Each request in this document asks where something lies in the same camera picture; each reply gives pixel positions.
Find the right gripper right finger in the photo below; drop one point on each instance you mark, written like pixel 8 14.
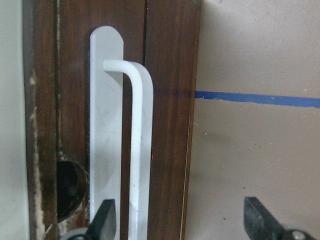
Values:
pixel 260 224

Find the dark wooden drawer cabinet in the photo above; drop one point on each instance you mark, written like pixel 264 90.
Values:
pixel 40 81

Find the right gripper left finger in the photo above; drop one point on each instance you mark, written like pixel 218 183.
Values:
pixel 104 224

